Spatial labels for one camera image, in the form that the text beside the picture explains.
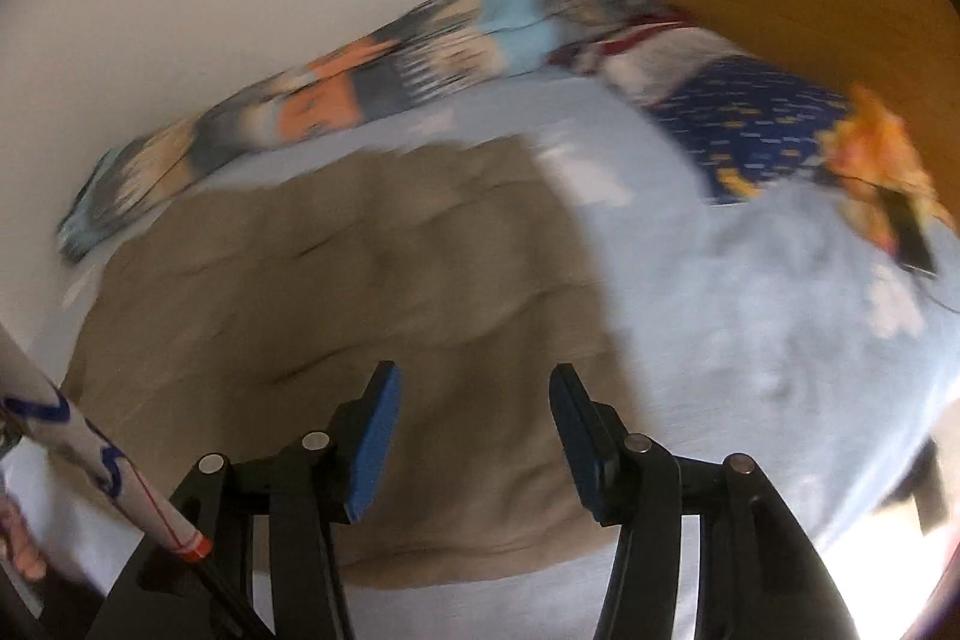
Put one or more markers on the khaki puffer jacket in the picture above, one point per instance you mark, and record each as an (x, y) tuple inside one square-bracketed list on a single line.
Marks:
[(337, 280)]

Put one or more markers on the person's left hand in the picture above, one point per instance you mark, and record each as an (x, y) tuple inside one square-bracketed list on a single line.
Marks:
[(22, 550)]

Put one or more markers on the patchwork cartoon blanket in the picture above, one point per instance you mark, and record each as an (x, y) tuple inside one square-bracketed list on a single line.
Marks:
[(337, 93)]

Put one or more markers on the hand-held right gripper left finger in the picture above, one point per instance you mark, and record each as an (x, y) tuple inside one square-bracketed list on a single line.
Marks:
[(371, 452)]

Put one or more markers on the navy star-print pillow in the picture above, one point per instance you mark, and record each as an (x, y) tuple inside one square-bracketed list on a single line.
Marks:
[(750, 123)]

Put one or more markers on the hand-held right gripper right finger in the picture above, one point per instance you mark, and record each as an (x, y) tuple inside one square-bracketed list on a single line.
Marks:
[(581, 452)]

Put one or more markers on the light blue bed sheet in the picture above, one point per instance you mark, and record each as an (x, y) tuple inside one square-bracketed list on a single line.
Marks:
[(525, 108)]

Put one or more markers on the orange floral scarf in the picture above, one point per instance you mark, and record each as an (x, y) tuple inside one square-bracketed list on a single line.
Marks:
[(877, 153)]

